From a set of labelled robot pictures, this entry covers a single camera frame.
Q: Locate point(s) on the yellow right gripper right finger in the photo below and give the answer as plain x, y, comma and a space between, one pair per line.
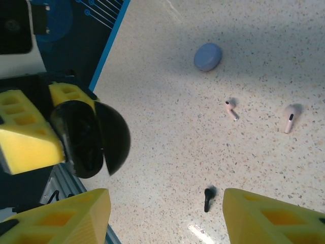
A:
266, 223

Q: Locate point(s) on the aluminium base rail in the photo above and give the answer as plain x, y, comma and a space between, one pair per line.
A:
66, 185

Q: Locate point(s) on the lilac earbud charging case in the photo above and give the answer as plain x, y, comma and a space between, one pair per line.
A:
208, 57

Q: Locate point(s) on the blue table edge strip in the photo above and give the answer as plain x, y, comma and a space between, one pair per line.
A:
109, 45

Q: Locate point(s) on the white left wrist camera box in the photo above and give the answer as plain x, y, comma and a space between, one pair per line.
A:
35, 58

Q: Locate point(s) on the black earbud charging case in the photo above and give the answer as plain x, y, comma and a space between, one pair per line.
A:
83, 137

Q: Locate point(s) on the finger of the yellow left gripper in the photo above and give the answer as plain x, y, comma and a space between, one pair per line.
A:
66, 92
25, 142

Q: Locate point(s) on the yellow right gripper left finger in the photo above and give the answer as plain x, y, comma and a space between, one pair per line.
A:
63, 223

